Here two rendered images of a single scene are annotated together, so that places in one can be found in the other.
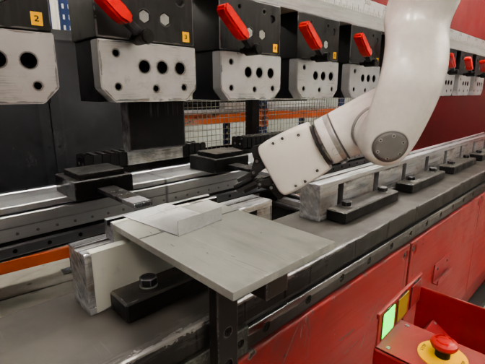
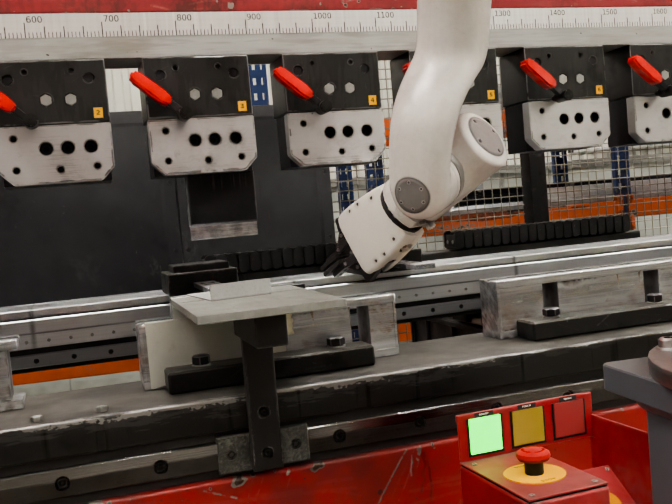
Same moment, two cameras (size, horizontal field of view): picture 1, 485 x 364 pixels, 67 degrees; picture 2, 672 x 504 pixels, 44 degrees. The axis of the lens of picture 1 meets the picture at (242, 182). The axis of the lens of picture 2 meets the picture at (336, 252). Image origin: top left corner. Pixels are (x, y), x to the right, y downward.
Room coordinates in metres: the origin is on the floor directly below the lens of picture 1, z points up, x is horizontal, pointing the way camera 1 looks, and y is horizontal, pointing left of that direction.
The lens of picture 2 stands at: (-0.46, -0.56, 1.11)
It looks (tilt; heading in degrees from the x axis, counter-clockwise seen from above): 3 degrees down; 26
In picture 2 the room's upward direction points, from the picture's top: 5 degrees counter-clockwise
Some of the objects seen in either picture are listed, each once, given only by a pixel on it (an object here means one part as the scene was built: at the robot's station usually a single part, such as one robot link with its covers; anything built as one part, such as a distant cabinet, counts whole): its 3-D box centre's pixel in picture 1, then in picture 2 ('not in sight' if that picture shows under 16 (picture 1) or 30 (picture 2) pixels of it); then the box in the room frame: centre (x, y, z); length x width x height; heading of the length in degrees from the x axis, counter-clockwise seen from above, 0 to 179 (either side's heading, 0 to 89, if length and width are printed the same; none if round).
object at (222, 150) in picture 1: (237, 162); (396, 258); (0.93, 0.01, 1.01); 0.26 x 0.12 x 0.05; 44
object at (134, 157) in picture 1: (155, 131); (222, 205); (0.58, 0.14, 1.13); 0.10 x 0.02 x 0.10; 134
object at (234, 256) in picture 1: (216, 235); (250, 302); (0.47, 0.04, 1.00); 0.26 x 0.18 x 0.01; 44
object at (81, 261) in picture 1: (188, 242); (270, 337); (0.62, 0.10, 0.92); 0.39 x 0.06 x 0.10; 134
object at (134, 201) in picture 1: (110, 185); (205, 279); (0.69, 0.26, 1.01); 0.26 x 0.12 x 0.05; 44
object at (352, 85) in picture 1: (351, 63); (554, 100); (0.98, -0.28, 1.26); 0.15 x 0.09 x 0.17; 134
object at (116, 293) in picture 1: (201, 272); (271, 366); (0.56, 0.07, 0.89); 0.30 x 0.05 x 0.03; 134
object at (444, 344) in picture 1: (443, 349); (533, 463); (0.50, -0.32, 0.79); 0.04 x 0.04 x 0.04
